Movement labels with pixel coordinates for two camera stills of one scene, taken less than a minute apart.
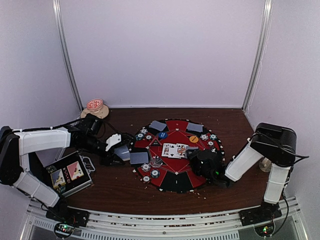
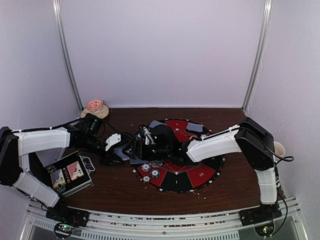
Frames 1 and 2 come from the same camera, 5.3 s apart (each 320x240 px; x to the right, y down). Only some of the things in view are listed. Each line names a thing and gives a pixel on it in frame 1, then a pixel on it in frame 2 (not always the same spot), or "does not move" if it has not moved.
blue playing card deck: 123,152 does not move
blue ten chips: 145,167 does not move
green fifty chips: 155,173 does not move
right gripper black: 193,159 -> 141,156
